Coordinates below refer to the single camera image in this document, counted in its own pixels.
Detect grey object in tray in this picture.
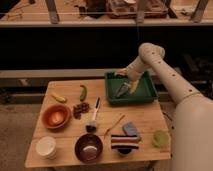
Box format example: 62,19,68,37
115,82,130,98

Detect orange item in bowl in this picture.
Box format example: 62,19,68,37
51,112,63,124

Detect yellow banana toy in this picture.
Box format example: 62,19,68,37
51,93,67,103

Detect purple bowl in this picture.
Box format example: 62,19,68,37
75,134,103,163

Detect white paper cup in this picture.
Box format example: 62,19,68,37
35,136,56,159

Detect green plastic tray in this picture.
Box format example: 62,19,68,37
105,72,158,106

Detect orange bowl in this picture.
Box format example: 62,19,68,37
41,104,71,129

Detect dark purple grapes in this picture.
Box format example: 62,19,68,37
73,102,90,119

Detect wooden shelf with clutter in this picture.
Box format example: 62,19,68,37
0,0,213,27

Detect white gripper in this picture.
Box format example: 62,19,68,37
114,57,146,94

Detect striped cloth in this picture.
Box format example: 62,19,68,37
111,135,139,149

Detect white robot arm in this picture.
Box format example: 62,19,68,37
116,43,213,171

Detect wooden stick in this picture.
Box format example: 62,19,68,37
104,115,125,137

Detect green small cup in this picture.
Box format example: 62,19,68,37
152,130,168,148

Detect dish brush white handle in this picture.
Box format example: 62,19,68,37
86,98,100,133

